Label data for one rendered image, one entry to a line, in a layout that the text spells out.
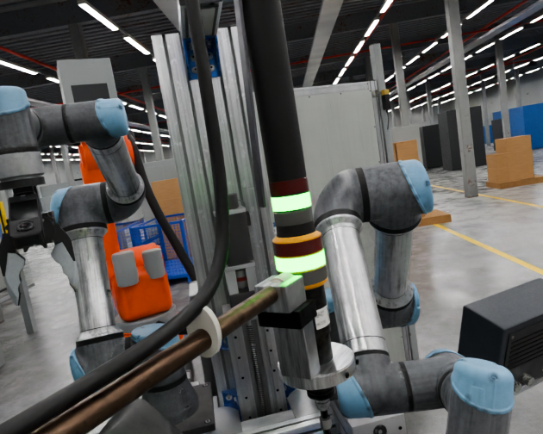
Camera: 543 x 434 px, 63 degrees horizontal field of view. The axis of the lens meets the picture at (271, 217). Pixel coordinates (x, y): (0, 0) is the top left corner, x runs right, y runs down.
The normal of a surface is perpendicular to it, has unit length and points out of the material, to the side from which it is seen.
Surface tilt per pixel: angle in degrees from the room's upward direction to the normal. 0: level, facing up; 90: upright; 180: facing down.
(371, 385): 51
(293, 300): 90
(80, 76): 90
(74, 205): 71
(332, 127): 90
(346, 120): 90
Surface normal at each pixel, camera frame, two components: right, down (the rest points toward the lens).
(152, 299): 0.44, 0.04
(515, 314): -0.05, -0.93
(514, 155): -0.02, 0.13
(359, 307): -0.06, -0.60
